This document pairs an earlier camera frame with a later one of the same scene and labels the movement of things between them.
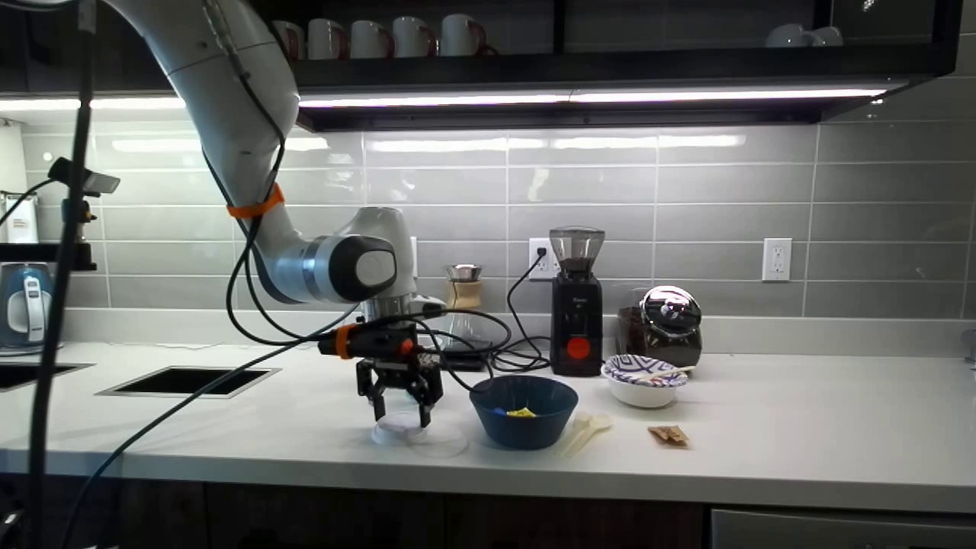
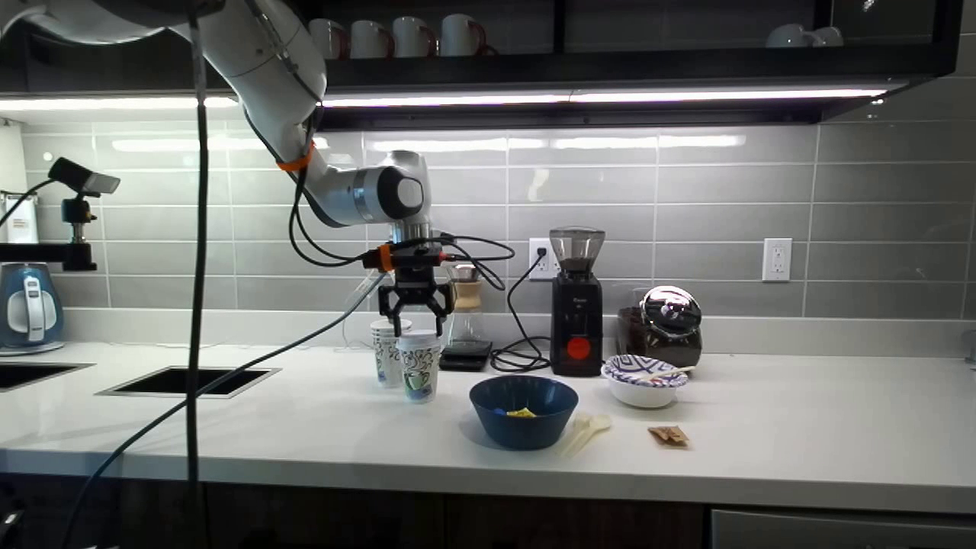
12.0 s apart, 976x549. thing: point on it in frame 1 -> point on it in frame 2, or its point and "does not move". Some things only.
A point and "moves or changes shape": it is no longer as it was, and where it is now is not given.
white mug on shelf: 457,36 does not move
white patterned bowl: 640,380 does not move
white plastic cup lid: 399,424 moves or changes shape
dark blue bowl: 523,412 does not move
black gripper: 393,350 -> 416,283
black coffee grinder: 577,303 does not move
